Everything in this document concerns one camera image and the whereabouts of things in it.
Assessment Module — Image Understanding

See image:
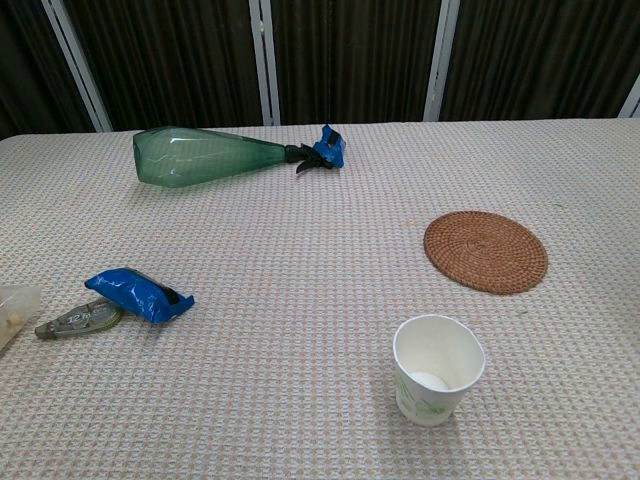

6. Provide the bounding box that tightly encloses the small white paper cup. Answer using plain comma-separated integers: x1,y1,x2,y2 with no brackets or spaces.
391,313,486,428

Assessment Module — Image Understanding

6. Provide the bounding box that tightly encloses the round woven rattan coaster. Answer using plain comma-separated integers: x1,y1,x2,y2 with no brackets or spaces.
423,210,550,296

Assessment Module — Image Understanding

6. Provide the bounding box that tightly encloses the checked woven tablecloth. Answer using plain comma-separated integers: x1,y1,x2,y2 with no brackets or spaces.
0,118,640,480

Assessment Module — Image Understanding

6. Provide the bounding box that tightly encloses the green plastic spray bottle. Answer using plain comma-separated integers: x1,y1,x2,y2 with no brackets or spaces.
132,124,348,190

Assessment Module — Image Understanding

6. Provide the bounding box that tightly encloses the blue snack packet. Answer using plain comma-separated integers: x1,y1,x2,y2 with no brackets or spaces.
83,267,195,326

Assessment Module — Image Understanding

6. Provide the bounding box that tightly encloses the grey correction tape dispenser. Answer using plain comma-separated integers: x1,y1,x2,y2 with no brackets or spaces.
34,301,124,342

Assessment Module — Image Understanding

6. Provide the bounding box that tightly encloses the clear plastic snack bag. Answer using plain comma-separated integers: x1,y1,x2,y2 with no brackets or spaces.
0,283,43,357

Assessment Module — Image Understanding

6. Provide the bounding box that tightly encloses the white partition frame post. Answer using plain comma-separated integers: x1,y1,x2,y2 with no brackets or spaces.
423,0,461,122
41,0,114,133
248,0,282,127
618,78,640,119

